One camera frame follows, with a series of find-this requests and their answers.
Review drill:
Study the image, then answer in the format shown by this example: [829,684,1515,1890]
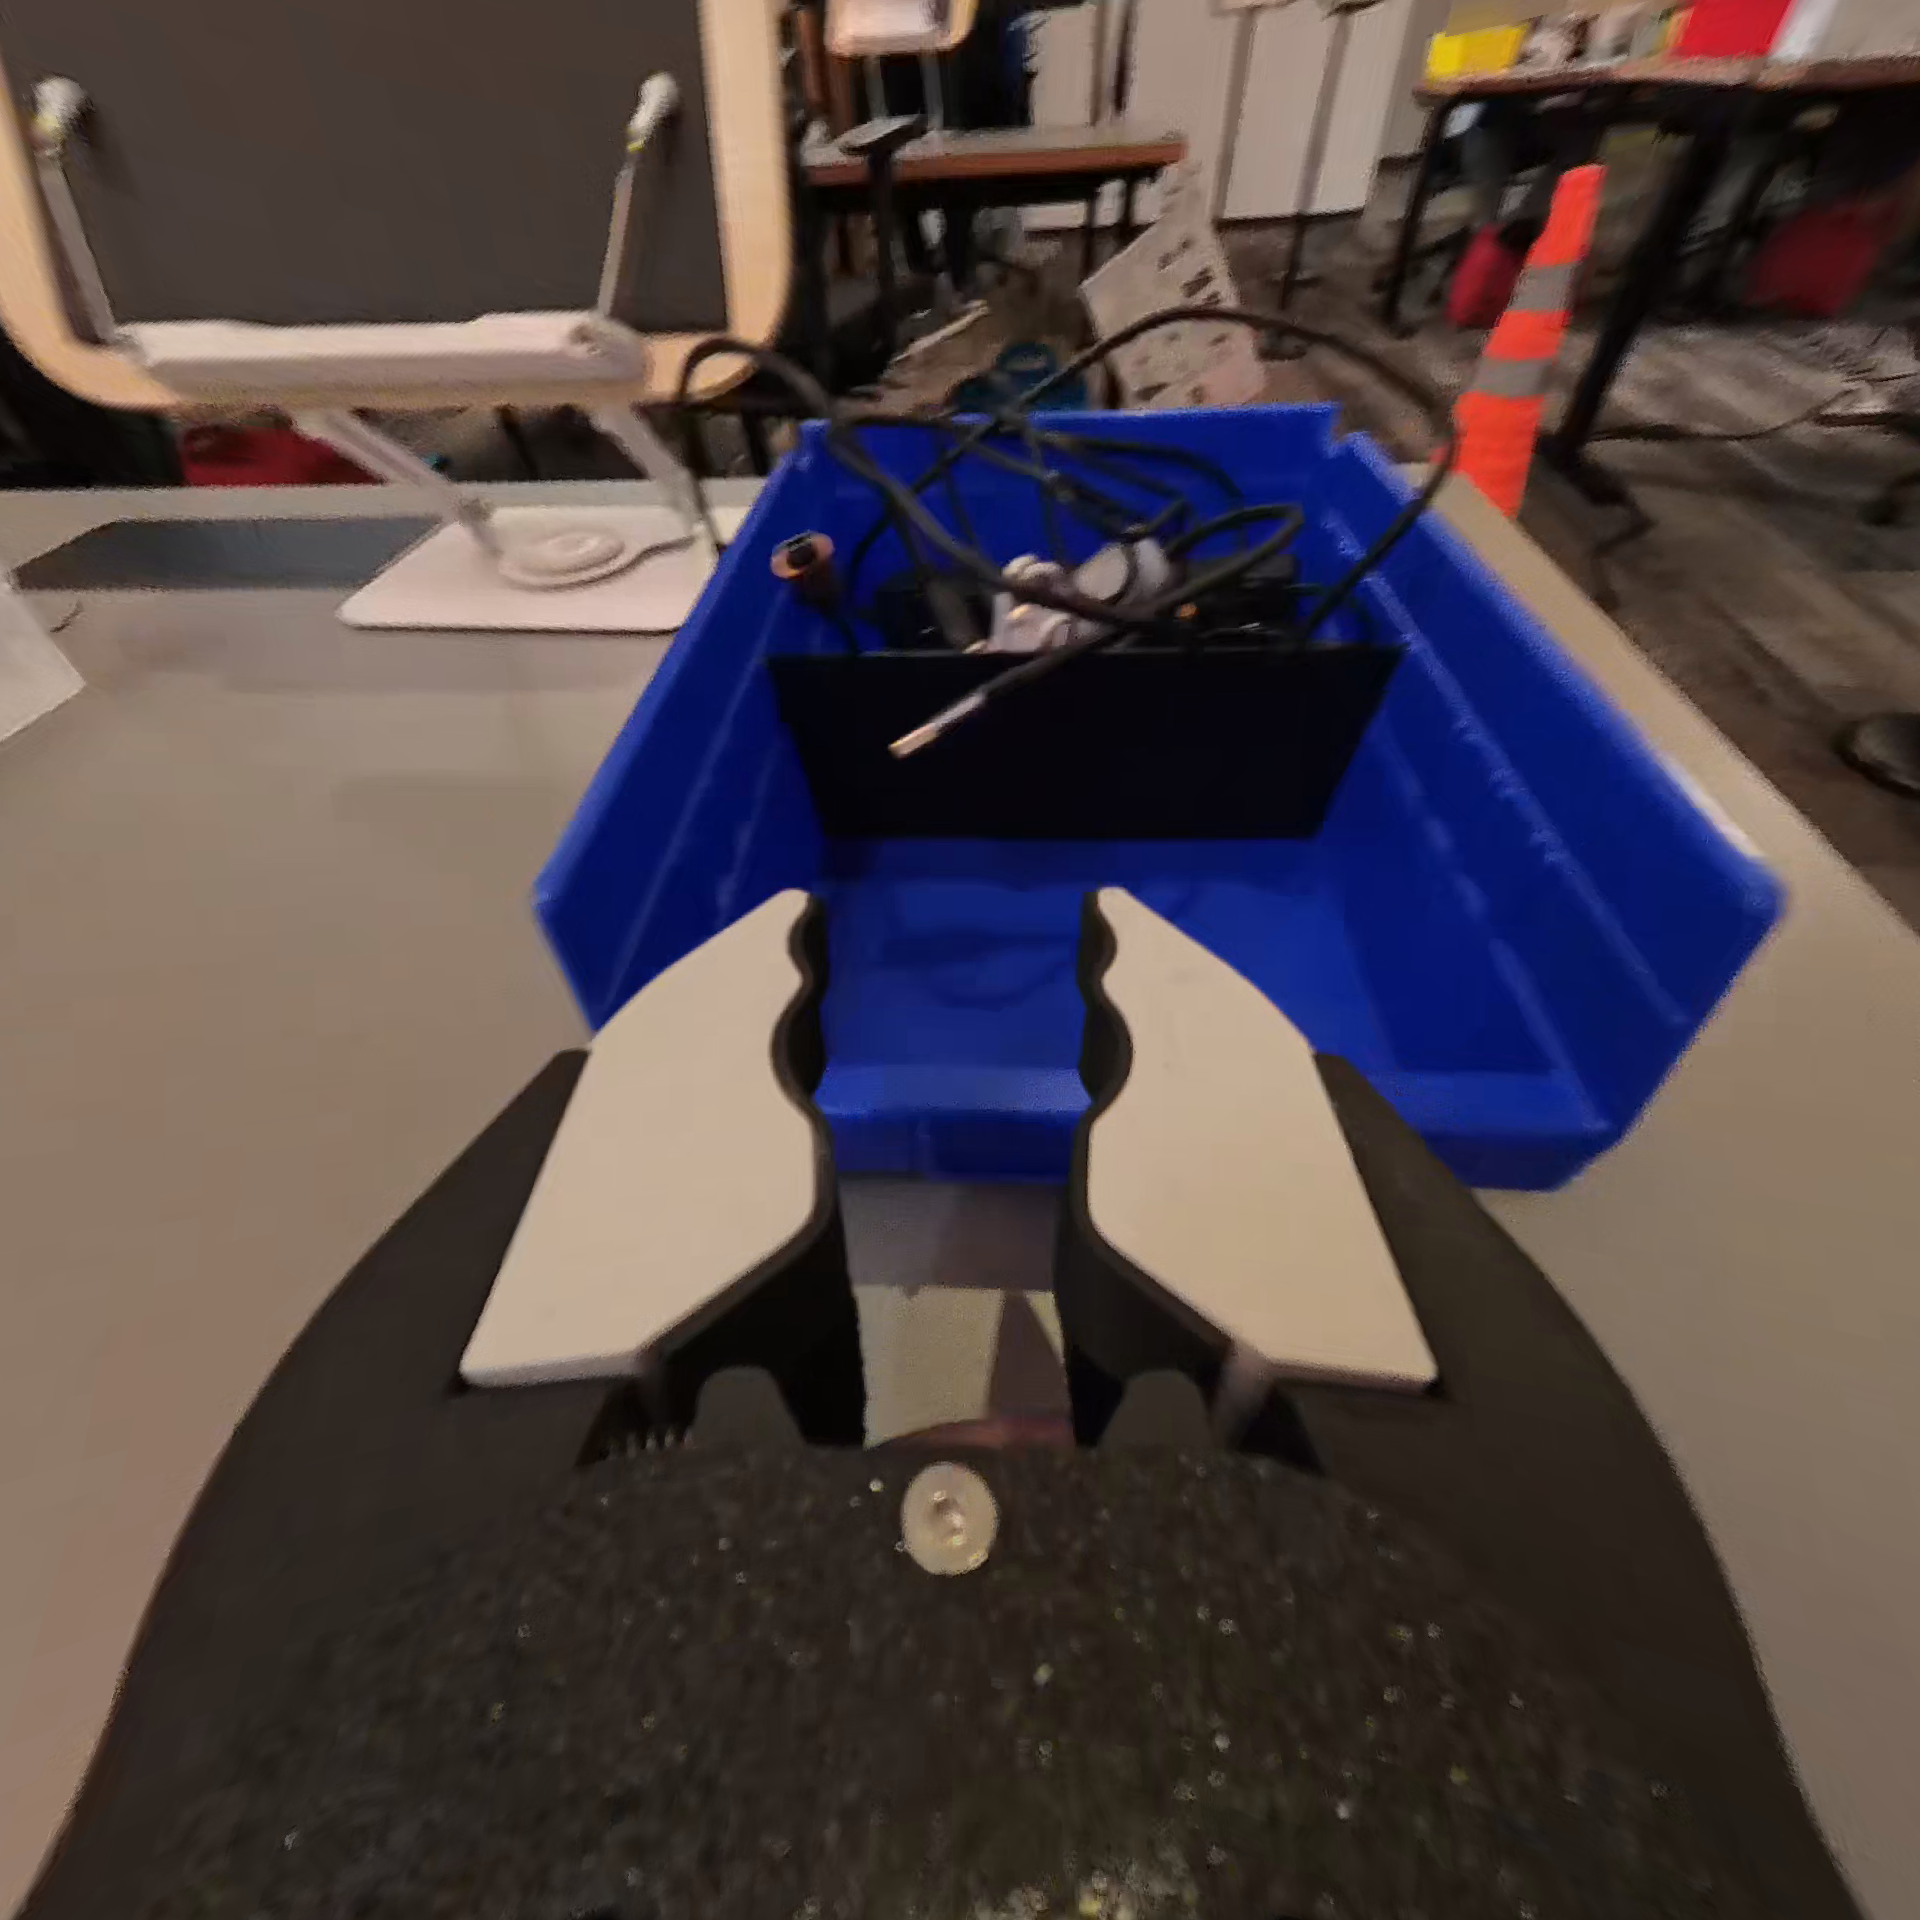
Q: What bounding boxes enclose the orange traffic cone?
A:
[1446,165,1606,519]

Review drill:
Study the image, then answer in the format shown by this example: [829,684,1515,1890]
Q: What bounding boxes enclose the wooden table black legs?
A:
[1388,52,1920,506]

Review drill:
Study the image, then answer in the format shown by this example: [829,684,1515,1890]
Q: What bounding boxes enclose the orange plug cable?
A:
[768,534,902,653]

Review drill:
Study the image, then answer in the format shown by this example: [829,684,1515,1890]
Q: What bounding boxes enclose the grey desk hatch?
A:
[15,516,436,594]

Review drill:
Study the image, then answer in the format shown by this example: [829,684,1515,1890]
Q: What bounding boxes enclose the white tilting stand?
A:
[22,70,759,636]

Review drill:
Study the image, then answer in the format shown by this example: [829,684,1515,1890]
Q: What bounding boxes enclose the thin black cable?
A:
[673,335,1142,759]

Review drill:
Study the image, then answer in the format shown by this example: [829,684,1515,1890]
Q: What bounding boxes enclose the blue storage bin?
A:
[532,403,1788,1194]

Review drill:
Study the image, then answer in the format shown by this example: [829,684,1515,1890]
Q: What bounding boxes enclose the dark background table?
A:
[801,129,1187,324]

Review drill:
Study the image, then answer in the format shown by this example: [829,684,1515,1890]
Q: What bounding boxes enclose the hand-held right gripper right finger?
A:
[1054,885,1443,1445]

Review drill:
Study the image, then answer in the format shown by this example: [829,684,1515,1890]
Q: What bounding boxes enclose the black stool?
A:
[831,111,934,302]

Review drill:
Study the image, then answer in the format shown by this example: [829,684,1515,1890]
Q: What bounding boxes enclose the white printed sheet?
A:
[1078,157,1268,410]

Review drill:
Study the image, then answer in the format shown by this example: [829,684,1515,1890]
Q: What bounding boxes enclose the red box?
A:
[1670,0,1795,62]

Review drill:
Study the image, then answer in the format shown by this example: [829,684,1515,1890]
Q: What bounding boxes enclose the wood framed black board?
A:
[0,0,798,419]

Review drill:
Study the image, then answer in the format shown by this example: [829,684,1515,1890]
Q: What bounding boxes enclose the red storage bin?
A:
[1747,195,1912,318]

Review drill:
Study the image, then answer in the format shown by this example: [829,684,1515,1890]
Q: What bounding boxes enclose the red bag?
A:
[1446,225,1531,329]

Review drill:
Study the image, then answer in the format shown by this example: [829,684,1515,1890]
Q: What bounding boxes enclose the white usb cable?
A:
[982,543,1180,646]

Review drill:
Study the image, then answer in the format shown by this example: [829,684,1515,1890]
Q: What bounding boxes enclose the grey desk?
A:
[0,465,1920,1920]

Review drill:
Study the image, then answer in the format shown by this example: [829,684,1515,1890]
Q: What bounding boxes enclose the black bin divider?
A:
[768,644,1403,841]

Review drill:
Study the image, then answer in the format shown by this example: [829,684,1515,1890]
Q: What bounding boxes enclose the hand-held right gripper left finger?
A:
[457,887,867,1445]

